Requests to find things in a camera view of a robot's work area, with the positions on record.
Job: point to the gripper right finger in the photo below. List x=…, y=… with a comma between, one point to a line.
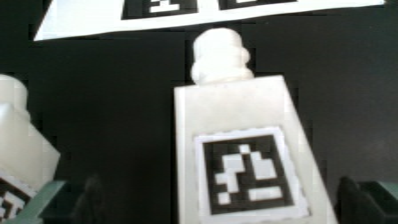
x=366, y=204

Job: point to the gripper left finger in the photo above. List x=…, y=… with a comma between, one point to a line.
x=68, y=204

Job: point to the white stool leg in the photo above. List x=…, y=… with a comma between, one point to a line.
x=29, y=156
x=249, y=181

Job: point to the white marker sheet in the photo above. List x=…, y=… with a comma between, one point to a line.
x=85, y=17

